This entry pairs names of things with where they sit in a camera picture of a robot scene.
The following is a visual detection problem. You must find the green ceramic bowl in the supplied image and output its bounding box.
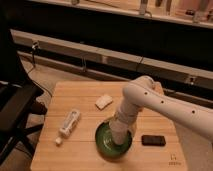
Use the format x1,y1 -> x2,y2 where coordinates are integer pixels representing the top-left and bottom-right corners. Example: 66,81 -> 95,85
95,122 -> 132,159

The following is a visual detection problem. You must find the white plastic bottle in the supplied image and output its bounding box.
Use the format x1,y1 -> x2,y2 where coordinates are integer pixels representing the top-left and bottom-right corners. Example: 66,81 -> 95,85
55,109 -> 81,146

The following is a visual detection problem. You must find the black cable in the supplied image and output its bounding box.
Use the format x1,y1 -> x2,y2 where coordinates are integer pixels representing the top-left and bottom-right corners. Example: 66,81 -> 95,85
19,46 -> 54,98

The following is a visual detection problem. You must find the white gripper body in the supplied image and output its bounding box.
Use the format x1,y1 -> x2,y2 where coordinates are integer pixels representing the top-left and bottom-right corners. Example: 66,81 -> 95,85
112,113 -> 136,132

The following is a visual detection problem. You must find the white sponge block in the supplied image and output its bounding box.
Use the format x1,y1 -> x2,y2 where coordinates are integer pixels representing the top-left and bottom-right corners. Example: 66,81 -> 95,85
95,94 -> 113,110

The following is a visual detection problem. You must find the black office chair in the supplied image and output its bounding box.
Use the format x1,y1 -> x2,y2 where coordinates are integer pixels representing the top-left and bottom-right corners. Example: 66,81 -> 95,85
0,8 -> 47,166

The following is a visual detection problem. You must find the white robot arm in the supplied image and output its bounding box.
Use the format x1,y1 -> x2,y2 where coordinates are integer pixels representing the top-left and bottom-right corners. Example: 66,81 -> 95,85
110,76 -> 213,144

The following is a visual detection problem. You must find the black phone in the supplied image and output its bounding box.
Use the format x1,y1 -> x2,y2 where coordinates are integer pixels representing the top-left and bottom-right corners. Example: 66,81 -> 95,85
141,135 -> 166,146

